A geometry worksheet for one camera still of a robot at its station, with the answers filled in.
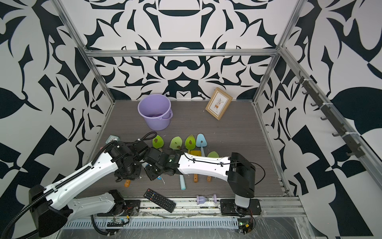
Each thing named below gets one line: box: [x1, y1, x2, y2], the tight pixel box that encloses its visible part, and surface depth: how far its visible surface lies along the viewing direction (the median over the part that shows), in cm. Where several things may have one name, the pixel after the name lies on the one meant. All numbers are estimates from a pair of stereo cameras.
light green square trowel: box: [169, 135, 183, 150], surface depth 98 cm
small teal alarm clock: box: [105, 134, 121, 144], surface depth 98 cm
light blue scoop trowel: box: [179, 174, 187, 191], surface depth 82 cm
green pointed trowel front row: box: [124, 179, 131, 188], surface depth 68 cm
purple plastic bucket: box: [137, 94, 174, 131], surface depth 100 cm
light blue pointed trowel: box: [195, 132, 208, 157], surface depth 100 cm
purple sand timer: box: [196, 194, 218, 206], surface depth 76 cm
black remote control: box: [143, 188, 177, 214], surface depth 77 cm
